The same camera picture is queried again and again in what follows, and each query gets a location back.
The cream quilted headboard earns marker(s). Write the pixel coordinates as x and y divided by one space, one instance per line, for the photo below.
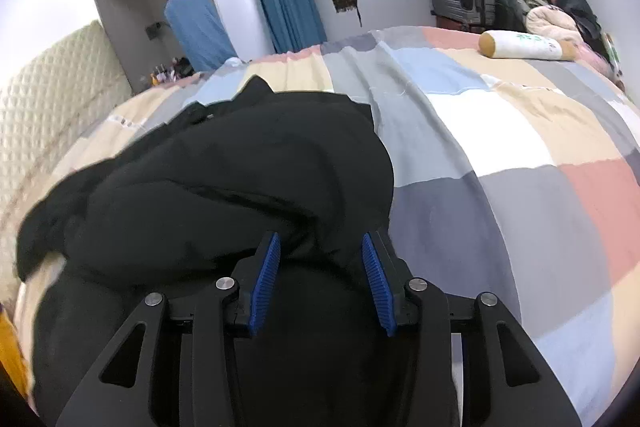
50 97

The white cylindrical pillow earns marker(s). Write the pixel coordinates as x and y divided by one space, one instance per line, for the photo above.
525 44

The checkered patchwork blanket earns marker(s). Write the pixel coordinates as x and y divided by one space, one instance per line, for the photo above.
500 207

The black wall socket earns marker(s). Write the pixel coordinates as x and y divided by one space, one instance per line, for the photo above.
155 30

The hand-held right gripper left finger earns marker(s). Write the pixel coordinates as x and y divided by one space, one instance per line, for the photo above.
257 287

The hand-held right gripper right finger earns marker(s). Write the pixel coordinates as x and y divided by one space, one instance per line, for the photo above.
381 292

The blue covered chair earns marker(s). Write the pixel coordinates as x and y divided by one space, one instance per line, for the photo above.
195 32

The group of cosmetic bottles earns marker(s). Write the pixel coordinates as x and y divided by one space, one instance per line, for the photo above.
170 72

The black garment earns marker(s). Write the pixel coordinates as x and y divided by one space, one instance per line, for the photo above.
225 167

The pile of clothes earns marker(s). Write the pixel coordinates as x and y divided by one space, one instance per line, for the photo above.
545 19

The yellow pillow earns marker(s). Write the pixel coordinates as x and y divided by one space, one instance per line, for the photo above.
10 347

